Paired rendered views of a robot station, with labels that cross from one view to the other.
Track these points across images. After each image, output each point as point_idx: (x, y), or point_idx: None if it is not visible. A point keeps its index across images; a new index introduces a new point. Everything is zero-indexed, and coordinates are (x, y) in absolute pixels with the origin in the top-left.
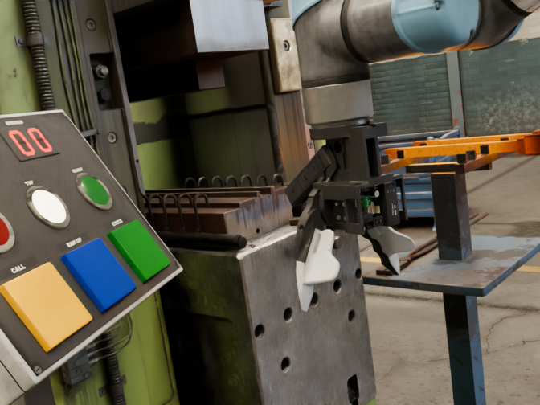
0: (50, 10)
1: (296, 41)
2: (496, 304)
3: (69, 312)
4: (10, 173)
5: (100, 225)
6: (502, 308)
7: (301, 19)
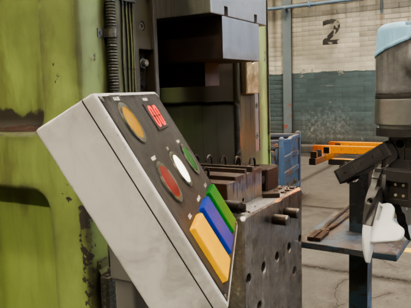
0: (119, 11)
1: (379, 64)
2: (336, 269)
3: (222, 253)
4: (159, 140)
5: (201, 186)
6: (342, 272)
7: (391, 49)
